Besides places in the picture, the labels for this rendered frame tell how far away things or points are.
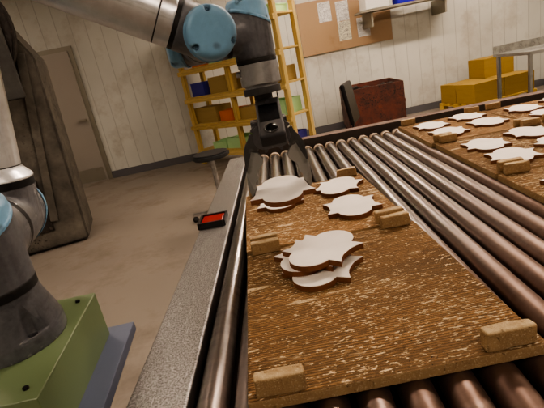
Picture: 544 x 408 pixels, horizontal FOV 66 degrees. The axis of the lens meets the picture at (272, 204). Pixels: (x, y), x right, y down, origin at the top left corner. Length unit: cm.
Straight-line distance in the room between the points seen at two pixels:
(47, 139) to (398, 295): 406
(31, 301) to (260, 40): 56
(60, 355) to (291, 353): 34
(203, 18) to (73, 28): 707
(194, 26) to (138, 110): 685
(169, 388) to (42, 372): 18
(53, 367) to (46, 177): 386
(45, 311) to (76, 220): 385
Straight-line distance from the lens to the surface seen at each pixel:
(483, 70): 789
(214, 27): 64
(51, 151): 447
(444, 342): 58
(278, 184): 86
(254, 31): 80
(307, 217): 101
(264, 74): 79
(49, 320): 75
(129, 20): 65
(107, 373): 79
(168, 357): 68
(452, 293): 67
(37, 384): 68
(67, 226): 461
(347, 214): 96
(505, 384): 56
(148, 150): 753
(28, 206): 83
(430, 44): 816
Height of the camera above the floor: 129
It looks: 18 degrees down
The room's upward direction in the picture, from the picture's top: 12 degrees counter-clockwise
